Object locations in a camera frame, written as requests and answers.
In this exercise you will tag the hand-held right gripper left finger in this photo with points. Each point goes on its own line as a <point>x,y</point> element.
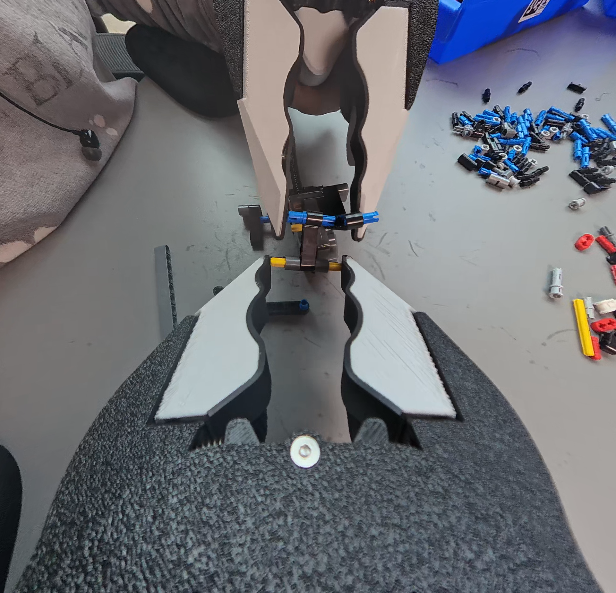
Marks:
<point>211,362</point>

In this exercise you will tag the black angled beam, blue pin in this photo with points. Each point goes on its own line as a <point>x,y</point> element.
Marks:
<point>252,227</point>

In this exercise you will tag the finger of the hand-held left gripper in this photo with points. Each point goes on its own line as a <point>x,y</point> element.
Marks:
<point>267,73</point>
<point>385,97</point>

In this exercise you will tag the thin black toy beam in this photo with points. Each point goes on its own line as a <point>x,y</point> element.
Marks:
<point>284,308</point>

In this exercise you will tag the person's torso in grey sweatshirt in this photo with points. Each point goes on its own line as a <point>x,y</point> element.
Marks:
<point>48,121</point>

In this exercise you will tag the person's left forearm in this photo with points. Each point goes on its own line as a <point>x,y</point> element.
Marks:
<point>183,10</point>

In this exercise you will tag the dark grey toy beam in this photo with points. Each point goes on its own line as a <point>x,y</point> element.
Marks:
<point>163,289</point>

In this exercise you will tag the black mesh chair armrest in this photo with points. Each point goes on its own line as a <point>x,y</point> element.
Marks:
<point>183,73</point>
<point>8,516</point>

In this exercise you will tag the yellow toy axle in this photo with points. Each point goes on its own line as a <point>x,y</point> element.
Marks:
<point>582,328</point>

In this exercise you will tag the person's left hand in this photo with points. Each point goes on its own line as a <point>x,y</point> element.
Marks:
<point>313,98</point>

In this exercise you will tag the pile of red white pieces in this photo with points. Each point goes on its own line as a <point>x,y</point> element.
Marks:
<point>584,241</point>

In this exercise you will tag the light grey toy connector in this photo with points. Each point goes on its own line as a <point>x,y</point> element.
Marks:
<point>556,283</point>

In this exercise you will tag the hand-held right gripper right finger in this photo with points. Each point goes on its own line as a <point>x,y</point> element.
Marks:
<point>394,357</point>

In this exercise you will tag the small grey black brick assembly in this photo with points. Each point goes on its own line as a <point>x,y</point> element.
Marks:
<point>308,253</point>

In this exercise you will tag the black ribbed chair part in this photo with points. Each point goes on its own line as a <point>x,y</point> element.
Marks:
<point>115,58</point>

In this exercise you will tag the flat black toy piece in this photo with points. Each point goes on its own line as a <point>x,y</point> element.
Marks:
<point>576,87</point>

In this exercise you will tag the blue plastic bin with tag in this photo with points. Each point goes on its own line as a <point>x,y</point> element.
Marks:
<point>481,34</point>

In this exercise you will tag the pile of blue black pins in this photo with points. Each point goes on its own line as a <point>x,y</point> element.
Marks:
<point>519,135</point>

